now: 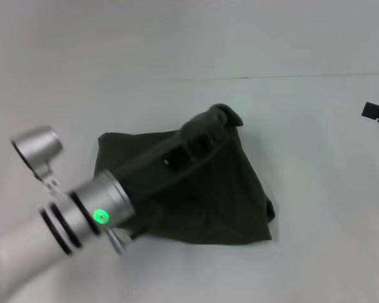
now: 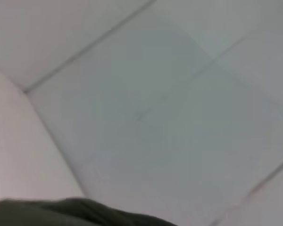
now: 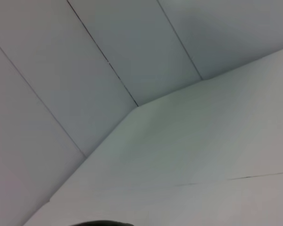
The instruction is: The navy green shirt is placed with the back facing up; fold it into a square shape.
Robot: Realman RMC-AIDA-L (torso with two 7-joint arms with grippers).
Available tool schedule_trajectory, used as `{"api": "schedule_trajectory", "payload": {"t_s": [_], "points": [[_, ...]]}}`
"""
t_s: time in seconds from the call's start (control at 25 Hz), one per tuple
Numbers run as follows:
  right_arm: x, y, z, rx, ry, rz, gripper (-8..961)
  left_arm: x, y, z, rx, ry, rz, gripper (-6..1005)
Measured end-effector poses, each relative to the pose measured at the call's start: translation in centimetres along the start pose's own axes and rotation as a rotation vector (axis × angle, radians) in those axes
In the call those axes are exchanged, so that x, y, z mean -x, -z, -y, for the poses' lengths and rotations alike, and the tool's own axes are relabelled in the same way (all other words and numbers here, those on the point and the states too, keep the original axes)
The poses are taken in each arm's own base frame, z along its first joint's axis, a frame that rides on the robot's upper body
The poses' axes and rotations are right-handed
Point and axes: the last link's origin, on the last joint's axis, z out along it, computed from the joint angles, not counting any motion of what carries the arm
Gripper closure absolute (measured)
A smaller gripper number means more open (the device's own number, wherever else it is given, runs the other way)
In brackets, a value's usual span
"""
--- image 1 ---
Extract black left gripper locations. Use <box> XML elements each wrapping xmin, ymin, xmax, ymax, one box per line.
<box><xmin>116</xmin><ymin>126</ymin><xmax>230</xmax><ymax>205</ymax></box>

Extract dark green t-shirt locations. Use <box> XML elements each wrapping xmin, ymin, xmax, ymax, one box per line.
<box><xmin>93</xmin><ymin>102</ymin><xmax>277</xmax><ymax>246</ymax></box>

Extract left arm cable with plug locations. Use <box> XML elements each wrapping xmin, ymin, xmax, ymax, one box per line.
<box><xmin>105</xmin><ymin>227</ymin><xmax>134</xmax><ymax>256</ymax></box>

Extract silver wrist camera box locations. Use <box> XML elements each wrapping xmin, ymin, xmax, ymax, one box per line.
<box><xmin>10</xmin><ymin>125</ymin><xmax>64</xmax><ymax>192</ymax></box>

